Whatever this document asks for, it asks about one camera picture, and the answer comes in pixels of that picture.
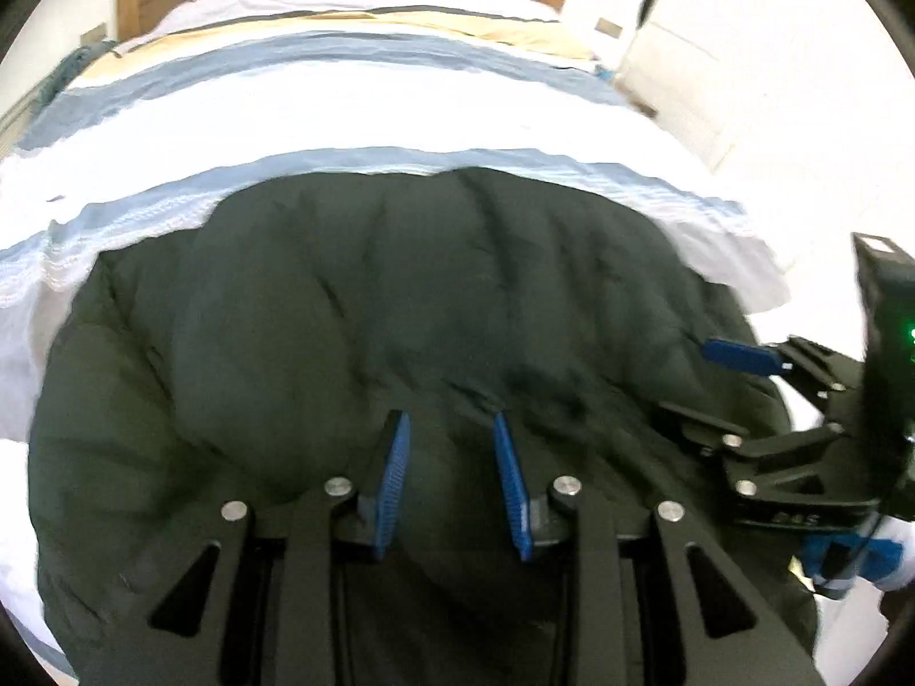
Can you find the wooden nightstand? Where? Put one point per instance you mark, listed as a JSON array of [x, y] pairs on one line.
[[640, 103]]

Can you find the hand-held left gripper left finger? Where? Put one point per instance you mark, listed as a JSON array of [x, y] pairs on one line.
[[389, 486]]

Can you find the black puffer jacket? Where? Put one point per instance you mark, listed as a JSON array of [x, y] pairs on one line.
[[357, 343]]

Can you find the dark clothes pile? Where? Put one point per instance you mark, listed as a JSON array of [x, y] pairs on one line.
[[61, 75]]

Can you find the white wardrobe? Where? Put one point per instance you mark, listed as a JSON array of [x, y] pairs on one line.
[[786, 50]]

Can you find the striped bed blanket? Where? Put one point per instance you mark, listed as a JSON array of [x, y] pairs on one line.
[[357, 100]]

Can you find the white bed pillow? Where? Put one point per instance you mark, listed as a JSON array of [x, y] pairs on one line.
[[400, 0]]

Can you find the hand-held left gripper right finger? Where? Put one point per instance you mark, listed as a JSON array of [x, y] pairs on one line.
[[511, 486]]

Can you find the wall switch plate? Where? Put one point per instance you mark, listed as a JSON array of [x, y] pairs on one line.
[[609, 26]]

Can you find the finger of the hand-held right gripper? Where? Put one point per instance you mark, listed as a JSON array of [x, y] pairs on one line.
[[740, 357], [743, 436]]

